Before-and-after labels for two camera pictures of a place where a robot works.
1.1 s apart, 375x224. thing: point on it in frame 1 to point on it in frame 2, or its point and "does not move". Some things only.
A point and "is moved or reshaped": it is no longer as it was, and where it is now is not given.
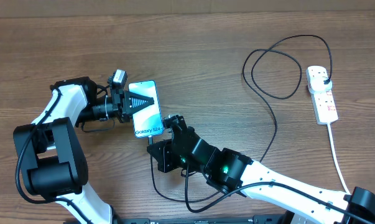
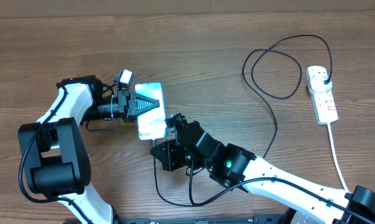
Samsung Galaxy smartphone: x=147 y=121 is moved or reshaped
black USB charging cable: x=153 y=182 to x=267 y=51
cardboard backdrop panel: x=1 y=9 does not move
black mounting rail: x=257 y=219 does not move
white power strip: x=323 y=102 does not move
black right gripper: x=168 y=155 does not move
